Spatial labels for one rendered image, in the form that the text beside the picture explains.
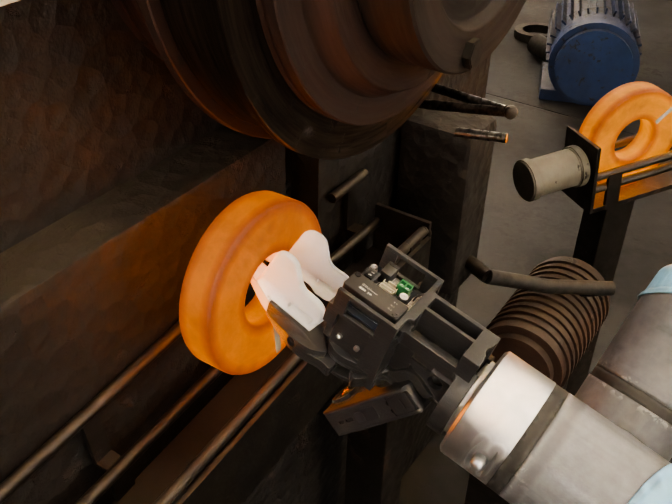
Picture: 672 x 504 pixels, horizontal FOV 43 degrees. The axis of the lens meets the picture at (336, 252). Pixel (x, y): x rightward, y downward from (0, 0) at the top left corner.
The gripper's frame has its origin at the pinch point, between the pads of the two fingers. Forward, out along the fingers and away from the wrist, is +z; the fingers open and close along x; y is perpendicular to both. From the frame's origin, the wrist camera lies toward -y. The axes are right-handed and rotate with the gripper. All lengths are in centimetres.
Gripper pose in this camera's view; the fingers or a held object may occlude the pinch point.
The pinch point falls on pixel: (256, 265)
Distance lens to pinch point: 69.6
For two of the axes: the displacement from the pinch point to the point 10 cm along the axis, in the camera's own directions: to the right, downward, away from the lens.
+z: -7.9, -5.5, 2.7
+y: 2.6, -6.9, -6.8
